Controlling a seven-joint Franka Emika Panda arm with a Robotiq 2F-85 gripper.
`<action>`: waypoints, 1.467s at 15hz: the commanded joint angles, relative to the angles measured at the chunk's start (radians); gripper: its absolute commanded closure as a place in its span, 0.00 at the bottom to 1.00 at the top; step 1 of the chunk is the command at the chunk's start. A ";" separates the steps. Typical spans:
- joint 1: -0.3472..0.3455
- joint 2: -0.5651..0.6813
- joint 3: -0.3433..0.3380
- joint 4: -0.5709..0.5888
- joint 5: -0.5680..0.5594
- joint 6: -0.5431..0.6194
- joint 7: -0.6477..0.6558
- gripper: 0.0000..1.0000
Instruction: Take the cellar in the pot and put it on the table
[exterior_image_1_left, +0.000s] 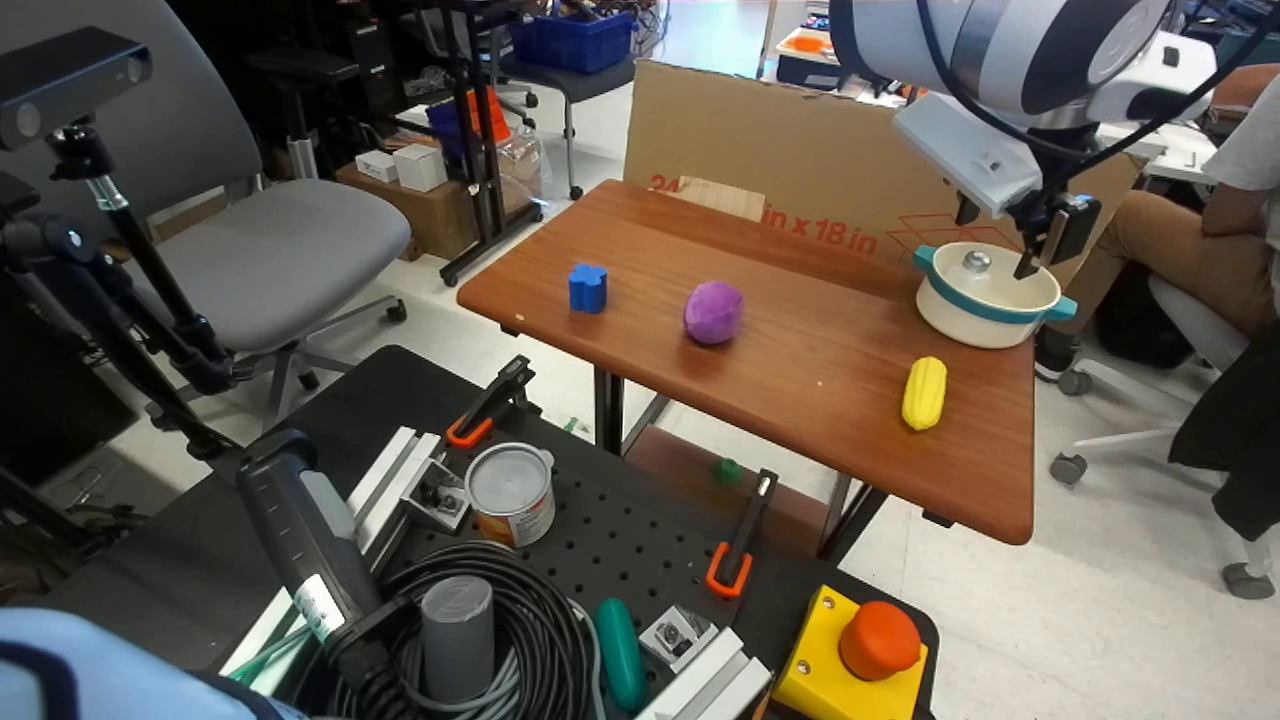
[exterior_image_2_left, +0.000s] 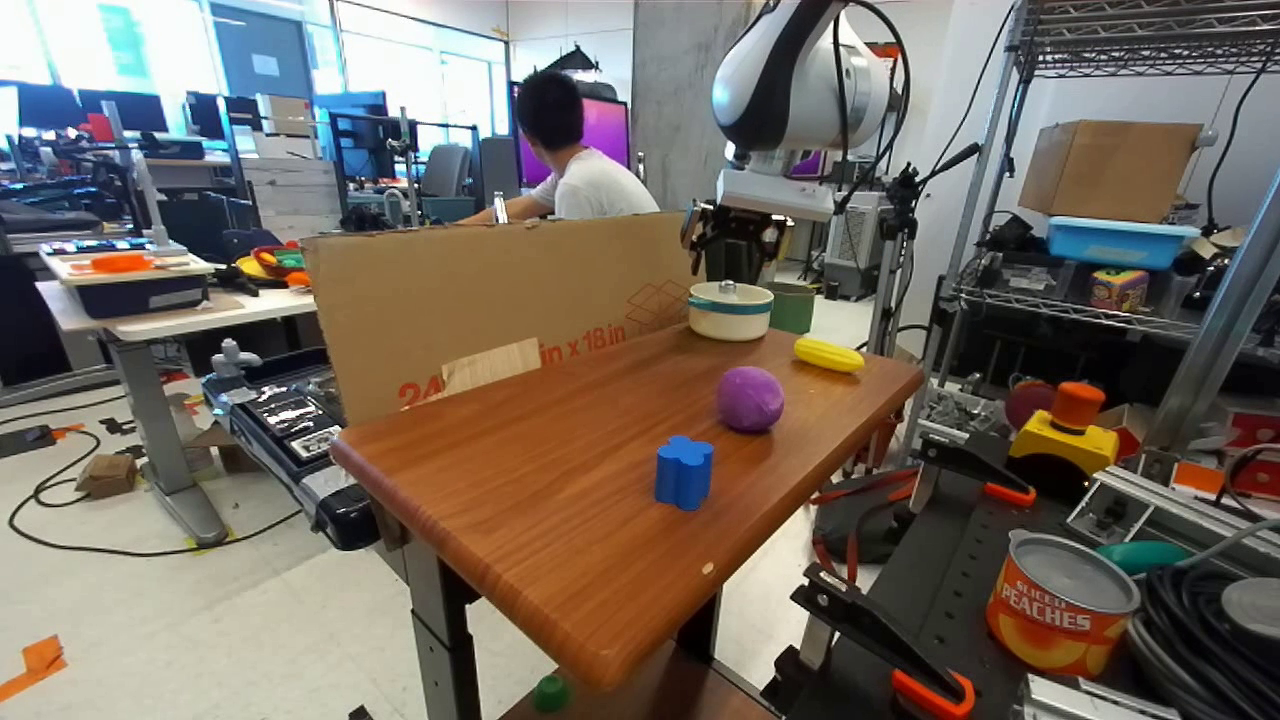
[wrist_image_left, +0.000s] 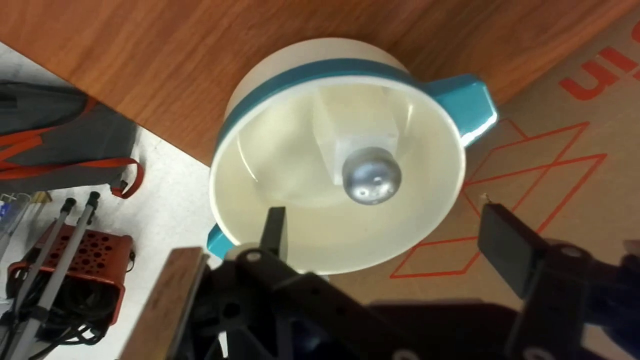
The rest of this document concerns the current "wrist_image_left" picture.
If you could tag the brown cardboard sheet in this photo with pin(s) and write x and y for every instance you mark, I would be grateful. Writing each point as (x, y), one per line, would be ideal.
(572, 200)

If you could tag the white pot with teal rim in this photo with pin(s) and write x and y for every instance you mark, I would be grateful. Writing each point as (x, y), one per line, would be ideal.
(280, 167)

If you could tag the grey folded tripod legs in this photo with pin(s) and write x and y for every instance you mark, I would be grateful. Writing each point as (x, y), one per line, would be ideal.
(47, 272)

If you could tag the brown wooden bar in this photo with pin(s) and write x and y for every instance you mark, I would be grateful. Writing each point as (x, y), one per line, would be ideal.
(171, 303)

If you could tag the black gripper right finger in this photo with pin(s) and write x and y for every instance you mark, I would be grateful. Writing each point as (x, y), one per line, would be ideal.
(512, 247)

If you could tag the clear cellar with silver cap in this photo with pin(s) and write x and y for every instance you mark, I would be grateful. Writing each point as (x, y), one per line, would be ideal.
(370, 175)

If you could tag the red perforated crate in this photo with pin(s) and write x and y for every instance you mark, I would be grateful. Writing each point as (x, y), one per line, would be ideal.
(91, 262)

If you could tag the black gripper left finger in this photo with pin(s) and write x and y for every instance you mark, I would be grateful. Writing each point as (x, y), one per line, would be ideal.
(275, 231)

